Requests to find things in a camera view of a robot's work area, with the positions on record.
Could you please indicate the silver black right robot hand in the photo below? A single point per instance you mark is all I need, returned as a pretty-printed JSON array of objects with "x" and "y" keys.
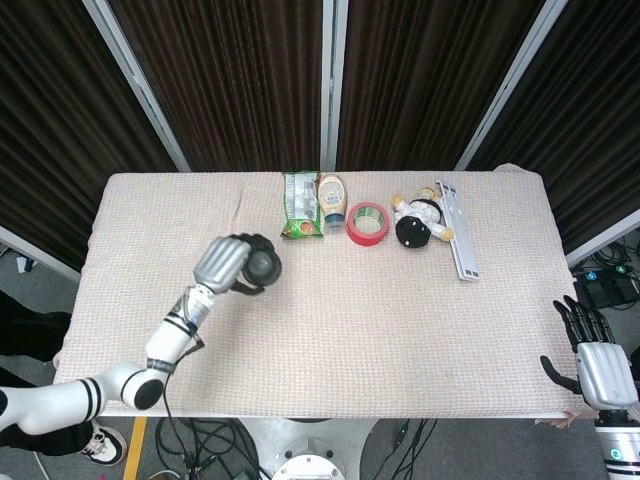
[{"x": 605, "y": 375}]

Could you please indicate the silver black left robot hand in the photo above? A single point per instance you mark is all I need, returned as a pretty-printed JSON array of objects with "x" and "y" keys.
[{"x": 217, "y": 265}]

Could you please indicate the black round jar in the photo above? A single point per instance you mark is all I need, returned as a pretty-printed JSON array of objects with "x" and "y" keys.
[{"x": 262, "y": 265}]

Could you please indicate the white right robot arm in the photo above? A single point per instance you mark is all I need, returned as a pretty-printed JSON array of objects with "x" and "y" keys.
[{"x": 620, "y": 445}]

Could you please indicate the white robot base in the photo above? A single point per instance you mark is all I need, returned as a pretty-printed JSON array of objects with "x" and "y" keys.
[{"x": 305, "y": 450}]

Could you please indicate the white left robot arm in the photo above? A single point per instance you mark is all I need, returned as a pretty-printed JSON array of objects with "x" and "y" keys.
[{"x": 170, "y": 340}]

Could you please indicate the black device with green lights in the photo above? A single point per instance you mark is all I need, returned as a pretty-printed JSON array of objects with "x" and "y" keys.
[{"x": 607, "y": 287}]

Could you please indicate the green snack bag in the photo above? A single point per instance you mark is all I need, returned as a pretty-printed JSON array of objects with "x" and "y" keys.
[{"x": 301, "y": 205}]

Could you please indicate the cream squeeze sauce bottle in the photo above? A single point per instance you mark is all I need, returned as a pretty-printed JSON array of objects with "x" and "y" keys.
[{"x": 332, "y": 197}]

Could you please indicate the red tape roll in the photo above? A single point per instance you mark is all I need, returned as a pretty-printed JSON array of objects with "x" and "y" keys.
[{"x": 356, "y": 232}]

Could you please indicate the beige woven tablecloth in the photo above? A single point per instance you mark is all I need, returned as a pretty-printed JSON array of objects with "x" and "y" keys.
[{"x": 375, "y": 340}]

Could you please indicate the dark brown curtain panel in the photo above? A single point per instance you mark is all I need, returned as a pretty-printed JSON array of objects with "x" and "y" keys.
[
  {"x": 430, "y": 85},
  {"x": 590, "y": 125},
  {"x": 230, "y": 85},
  {"x": 60, "y": 125}
]

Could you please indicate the grey metal folding stand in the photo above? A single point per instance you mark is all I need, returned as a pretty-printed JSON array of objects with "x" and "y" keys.
[{"x": 465, "y": 250}]

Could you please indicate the small white floor object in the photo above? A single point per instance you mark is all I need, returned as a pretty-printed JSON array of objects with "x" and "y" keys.
[{"x": 25, "y": 264}]

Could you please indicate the black trousers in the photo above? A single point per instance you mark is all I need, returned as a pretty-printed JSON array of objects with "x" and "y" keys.
[{"x": 30, "y": 330}]

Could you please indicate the black white plush doll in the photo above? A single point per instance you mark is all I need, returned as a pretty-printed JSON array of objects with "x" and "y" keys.
[{"x": 414, "y": 230}]

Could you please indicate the yellow floor tape strip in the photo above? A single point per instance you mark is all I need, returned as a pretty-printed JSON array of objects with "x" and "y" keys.
[{"x": 134, "y": 450}]

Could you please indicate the white black sneaker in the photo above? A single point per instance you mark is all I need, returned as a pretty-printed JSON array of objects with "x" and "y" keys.
[{"x": 107, "y": 445}]

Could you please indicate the grey partition rail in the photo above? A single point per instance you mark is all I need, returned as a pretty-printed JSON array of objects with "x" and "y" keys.
[
  {"x": 605, "y": 237},
  {"x": 35, "y": 252}
]

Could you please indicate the grey partition post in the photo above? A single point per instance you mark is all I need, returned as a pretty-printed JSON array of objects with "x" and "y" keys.
[
  {"x": 332, "y": 85},
  {"x": 510, "y": 85},
  {"x": 137, "y": 85}
]

